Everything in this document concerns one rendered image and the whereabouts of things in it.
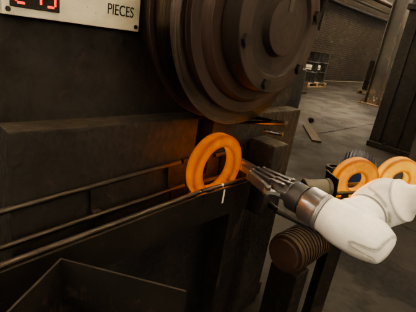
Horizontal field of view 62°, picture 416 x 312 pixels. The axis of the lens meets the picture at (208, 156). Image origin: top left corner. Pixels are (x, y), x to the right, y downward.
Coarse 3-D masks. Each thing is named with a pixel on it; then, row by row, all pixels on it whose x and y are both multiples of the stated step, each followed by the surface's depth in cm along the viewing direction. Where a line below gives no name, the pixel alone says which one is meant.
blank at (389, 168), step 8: (392, 160) 112; (400, 160) 111; (408, 160) 111; (384, 168) 112; (392, 168) 111; (400, 168) 112; (408, 168) 112; (384, 176) 112; (392, 176) 113; (408, 176) 114
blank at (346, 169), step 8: (344, 160) 111; (352, 160) 109; (360, 160) 109; (368, 160) 111; (336, 168) 111; (344, 168) 109; (352, 168) 109; (360, 168) 110; (368, 168) 110; (376, 168) 111; (336, 176) 110; (344, 176) 110; (368, 176) 111; (376, 176) 112; (344, 184) 111; (360, 184) 114
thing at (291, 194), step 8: (272, 184) 89; (296, 184) 86; (304, 184) 86; (280, 192) 86; (288, 192) 85; (296, 192) 84; (304, 192) 84; (288, 200) 85; (296, 200) 84; (288, 208) 86
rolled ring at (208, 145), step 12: (216, 132) 90; (204, 144) 86; (216, 144) 88; (228, 144) 91; (192, 156) 86; (204, 156) 86; (228, 156) 96; (240, 156) 97; (192, 168) 86; (228, 168) 97; (192, 180) 86; (216, 180) 97; (228, 180) 97
